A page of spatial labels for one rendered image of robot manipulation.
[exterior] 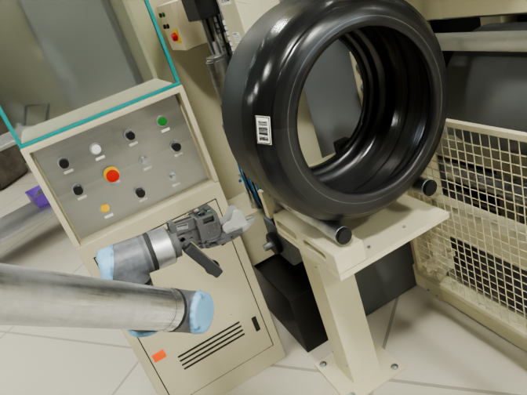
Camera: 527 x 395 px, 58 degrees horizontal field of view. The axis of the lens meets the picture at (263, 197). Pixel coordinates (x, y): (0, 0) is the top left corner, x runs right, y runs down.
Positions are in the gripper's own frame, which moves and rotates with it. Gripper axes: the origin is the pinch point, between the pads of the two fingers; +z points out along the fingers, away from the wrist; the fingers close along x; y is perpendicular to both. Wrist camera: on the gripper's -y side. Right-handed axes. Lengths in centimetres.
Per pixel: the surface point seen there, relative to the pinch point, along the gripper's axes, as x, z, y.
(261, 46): -3.0, 10.1, 40.2
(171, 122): 65, 1, 16
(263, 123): -9.8, 4.2, 25.6
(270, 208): 24.0, 15.0, -9.4
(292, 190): -9.7, 8.1, 8.5
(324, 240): -2.5, 17.8, -11.5
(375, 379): 23, 43, -94
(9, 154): 616, -108, -78
